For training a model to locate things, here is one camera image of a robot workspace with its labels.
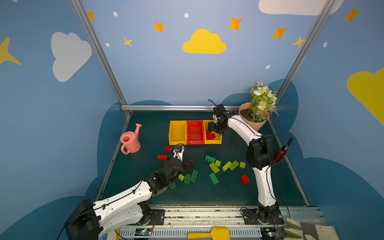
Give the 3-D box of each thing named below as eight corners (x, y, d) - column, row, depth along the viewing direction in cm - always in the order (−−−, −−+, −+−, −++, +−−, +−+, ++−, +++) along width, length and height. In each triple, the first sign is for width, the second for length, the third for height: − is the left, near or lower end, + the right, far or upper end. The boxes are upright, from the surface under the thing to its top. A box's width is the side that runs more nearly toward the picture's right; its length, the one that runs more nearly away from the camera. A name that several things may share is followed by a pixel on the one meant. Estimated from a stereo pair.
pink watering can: (123, 156, 98) (117, 147, 89) (131, 133, 110) (126, 123, 101) (138, 156, 98) (132, 147, 89) (144, 133, 110) (140, 123, 101)
